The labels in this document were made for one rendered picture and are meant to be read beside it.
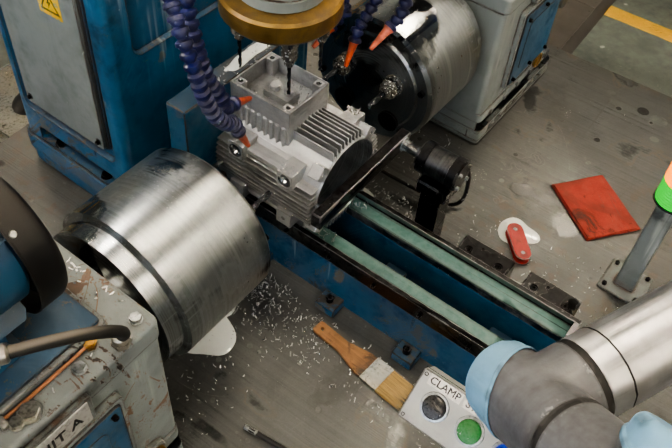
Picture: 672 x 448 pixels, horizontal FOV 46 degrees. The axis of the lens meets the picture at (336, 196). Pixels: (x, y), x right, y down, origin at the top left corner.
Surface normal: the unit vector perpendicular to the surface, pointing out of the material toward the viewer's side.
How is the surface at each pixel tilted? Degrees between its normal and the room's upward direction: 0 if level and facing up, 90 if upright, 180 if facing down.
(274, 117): 90
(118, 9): 90
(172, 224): 21
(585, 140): 0
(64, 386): 0
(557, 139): 0
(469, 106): 90
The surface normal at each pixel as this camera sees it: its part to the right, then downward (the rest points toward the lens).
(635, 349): 0.09, -0.39
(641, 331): -0.08, -0.66
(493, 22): -0.60, 0.57
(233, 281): 0.79, 0.32
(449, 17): 0.52, -0.26
